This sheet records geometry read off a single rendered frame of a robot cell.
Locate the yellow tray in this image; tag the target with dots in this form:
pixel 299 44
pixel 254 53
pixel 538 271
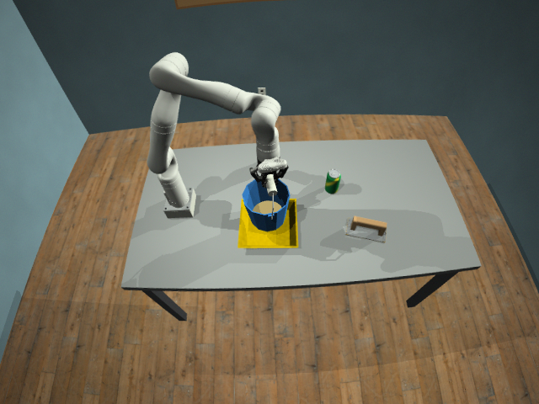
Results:
pixel 285 236

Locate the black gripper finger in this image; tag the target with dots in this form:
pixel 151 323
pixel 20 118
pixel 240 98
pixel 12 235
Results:
pixel 279 174
pixel 257 177

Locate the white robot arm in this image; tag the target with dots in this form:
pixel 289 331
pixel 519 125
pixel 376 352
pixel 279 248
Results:
pixel 170 75

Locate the blue bucket with grey wire handle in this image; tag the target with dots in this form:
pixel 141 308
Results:
pixel 261 203

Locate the green and yellow drink can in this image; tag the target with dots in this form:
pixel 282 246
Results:
pixel 332 181

